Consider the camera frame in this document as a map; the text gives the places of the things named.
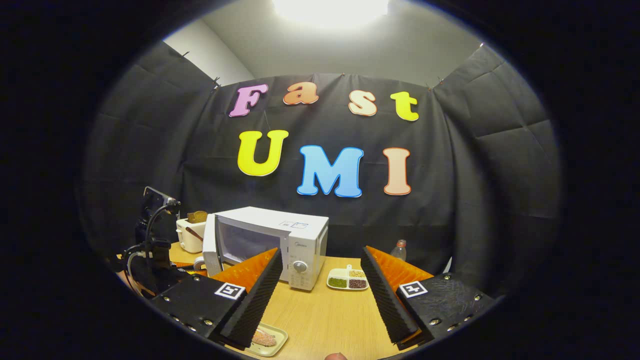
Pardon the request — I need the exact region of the ceiling light panel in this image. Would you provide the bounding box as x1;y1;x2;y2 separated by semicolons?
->
272;0;390;28

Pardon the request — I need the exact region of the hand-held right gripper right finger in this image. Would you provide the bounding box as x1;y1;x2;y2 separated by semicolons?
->
361;245;495;351

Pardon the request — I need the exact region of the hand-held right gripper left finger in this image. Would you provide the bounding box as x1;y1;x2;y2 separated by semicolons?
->
148;247;284;349

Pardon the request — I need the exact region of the white divided dish with beans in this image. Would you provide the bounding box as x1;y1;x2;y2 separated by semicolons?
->
327;265;371;291

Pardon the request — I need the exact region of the round sugared bread bun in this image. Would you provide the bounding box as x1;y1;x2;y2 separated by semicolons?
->
251;329;277;347

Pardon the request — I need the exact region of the white toaster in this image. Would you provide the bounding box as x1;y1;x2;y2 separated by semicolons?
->
176;218;207;254

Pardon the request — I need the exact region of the white microwave oven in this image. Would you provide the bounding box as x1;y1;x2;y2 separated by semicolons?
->
202;206;330;292

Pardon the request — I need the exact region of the cream square plate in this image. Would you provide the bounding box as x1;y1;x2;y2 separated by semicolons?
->
244;323;289;358

